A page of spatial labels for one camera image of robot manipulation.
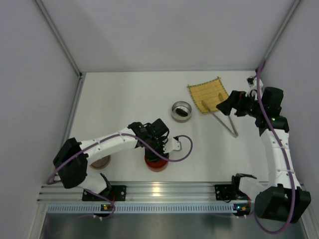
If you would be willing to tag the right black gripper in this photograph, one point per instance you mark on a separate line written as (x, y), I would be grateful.
(233, 102)

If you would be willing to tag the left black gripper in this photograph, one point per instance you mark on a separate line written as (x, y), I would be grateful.
(153, 154)

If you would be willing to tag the red lunch box container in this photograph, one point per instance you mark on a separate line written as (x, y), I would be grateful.
(157, 170)

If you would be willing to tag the black spiky food piece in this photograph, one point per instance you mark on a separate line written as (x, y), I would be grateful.
(181, 112)

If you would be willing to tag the red lunch box lid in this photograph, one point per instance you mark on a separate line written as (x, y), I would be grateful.
(157, 164)

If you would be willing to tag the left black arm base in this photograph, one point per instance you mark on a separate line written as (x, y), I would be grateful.
(113, 193)

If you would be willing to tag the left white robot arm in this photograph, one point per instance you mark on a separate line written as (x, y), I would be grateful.
(74, 157)

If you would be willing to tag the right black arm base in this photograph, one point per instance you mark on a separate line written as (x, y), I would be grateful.
(229, 192)

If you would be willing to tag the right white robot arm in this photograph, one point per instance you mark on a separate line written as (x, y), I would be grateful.
(283, 199)

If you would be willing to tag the beige lunch box container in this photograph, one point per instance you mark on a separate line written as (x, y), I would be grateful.
(185, 106)

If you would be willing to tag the beige lunch box lid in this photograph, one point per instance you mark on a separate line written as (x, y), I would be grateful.
(101, 163)

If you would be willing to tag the yellow bamboo mat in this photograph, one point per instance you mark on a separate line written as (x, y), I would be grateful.
(212, 93)

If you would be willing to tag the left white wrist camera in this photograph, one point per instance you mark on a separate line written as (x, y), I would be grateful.
(174, 145)

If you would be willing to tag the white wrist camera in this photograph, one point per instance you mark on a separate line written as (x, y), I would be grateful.
(174, 145)
(252, 82)

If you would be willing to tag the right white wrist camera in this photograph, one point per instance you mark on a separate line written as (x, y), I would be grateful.
(252, 82)

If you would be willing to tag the aluminium front rail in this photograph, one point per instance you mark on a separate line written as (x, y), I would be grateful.
(139, 192)

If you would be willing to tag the left aluminium frame post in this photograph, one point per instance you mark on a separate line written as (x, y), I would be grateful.
(56, 34)

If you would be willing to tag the aluminium frame post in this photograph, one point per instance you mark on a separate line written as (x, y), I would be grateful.
(281, 28)
(56, 34)

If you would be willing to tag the grey slotted cable duct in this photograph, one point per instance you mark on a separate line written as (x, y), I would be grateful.
(147, 208)

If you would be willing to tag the right aluminium frame post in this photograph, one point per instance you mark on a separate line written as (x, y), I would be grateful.
(281, 28)

